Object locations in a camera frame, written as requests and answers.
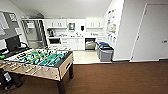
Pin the small recycling wall sign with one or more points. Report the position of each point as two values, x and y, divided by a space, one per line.
108 37
114 40
111 38

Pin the black built-in microwave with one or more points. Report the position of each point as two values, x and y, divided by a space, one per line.
54 41

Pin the framed wall picture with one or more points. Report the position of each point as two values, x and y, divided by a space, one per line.
12 17

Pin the white three-door wall cabinet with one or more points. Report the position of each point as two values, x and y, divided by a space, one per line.
94 23

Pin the black coffee machine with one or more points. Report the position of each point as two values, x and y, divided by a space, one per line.
50 32

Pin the large colourful wall poster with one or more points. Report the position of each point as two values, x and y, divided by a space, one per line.
111 20

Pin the green field foosball table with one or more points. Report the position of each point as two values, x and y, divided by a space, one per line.
43 65

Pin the white base cabinet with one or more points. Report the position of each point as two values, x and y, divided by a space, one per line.
75 44

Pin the black computer monitor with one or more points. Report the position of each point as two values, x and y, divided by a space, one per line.
12 43

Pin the stainless steel dishwasher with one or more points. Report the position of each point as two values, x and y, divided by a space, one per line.
90 44

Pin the blue lid waste bin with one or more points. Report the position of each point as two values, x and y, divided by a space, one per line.
102 43

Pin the white drawer unit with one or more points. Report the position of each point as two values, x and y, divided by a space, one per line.
100 40

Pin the white room door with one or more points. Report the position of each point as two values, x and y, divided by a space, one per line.
151 33

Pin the grey wall pin board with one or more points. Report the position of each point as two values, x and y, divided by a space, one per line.
6 25

